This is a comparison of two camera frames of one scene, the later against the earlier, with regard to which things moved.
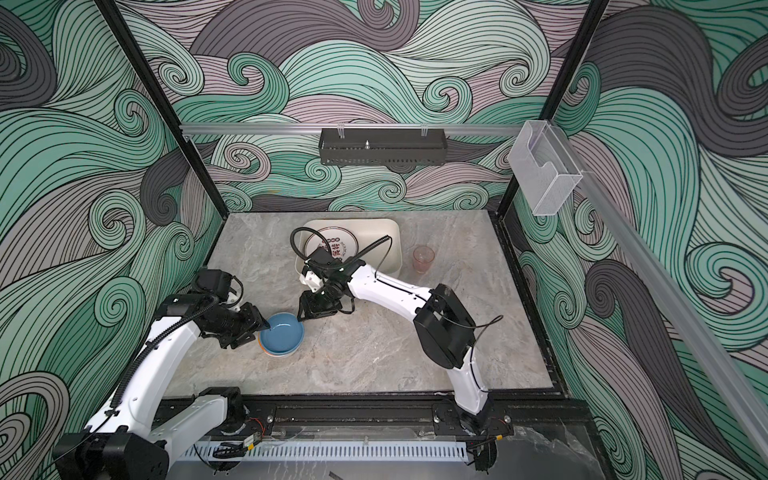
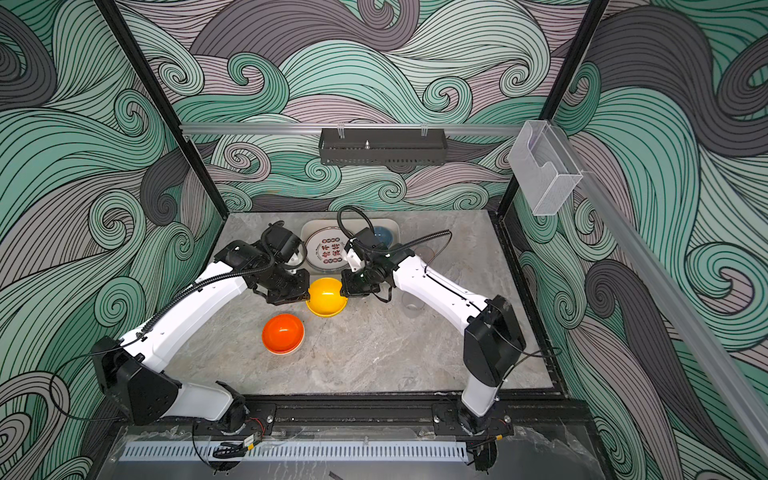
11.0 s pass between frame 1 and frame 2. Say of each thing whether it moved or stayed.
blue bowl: moved
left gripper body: moved
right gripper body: moved
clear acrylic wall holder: stayed
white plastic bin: stayed
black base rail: stayed
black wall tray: stayed
